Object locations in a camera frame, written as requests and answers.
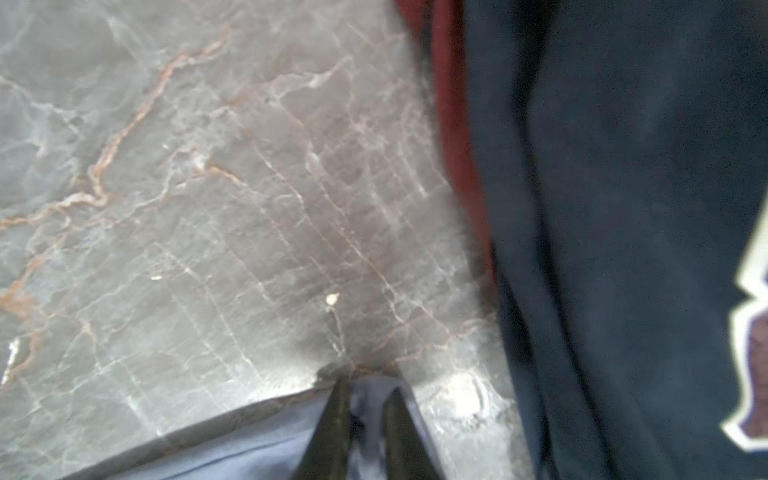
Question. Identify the navy red-trimmed tank top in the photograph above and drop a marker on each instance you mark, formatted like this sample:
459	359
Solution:
612	157

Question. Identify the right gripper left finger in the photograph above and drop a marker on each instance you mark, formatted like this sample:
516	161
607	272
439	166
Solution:
325	457

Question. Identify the grey-blue tank top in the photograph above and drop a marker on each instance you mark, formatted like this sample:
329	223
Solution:
272	447

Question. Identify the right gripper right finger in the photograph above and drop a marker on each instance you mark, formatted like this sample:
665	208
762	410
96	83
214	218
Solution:
408	448

